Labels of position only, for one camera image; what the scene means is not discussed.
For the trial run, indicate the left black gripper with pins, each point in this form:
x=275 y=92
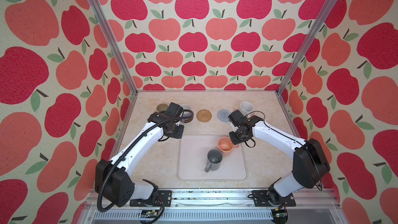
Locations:
x=179 y=135

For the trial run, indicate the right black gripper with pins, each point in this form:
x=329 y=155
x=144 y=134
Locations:
x=234 y=141

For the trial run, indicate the cream ceramic mug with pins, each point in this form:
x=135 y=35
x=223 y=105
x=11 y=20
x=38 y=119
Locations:
x=162 y=107

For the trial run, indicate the lavender ceramic mug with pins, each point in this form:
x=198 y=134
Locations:
x=186 y=108

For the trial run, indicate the brown wooden round coaster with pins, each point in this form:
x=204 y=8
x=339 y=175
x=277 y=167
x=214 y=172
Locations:
x=188 y=120

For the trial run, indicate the salmon pink ceramic mug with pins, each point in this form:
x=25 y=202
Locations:
x=226 y=146

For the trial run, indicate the white ceramic mug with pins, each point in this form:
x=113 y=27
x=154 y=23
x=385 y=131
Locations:
x=246 y=107

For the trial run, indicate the grey woven round coaster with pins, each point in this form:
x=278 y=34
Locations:
x=223 y=115

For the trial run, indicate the tan rattan round coaster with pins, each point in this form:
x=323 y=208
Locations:
x=204 y=116

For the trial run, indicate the dark grey ceramic mug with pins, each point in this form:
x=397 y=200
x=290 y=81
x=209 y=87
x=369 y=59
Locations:
x=214 y=159

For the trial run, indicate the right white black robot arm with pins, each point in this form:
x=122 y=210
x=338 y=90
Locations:
x=309 y=162

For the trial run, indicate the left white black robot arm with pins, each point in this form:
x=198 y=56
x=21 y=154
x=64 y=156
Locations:
x=113 y=177

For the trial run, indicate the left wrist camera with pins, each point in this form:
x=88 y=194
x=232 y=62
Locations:
x=173 y=110

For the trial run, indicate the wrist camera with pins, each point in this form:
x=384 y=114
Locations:
x=236 y=118
x=173 y=110

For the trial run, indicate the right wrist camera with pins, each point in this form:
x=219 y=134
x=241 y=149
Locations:
x=236 y=118

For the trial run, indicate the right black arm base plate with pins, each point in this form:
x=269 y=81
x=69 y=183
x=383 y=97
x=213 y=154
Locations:
x=264 y=198

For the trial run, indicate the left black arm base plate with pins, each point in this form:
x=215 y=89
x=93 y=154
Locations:
x=158 y=198

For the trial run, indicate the front aluminium frame rail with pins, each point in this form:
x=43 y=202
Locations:
x=220 y=206

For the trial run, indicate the left aluminium frame post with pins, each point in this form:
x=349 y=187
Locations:
x=113 y=44

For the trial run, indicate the aluminium frame post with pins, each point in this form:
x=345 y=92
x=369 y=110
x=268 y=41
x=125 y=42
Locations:
x=113 y=44
x=318 y=24

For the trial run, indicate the right aluminium frame post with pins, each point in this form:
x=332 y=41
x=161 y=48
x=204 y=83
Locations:
x=318 y=24

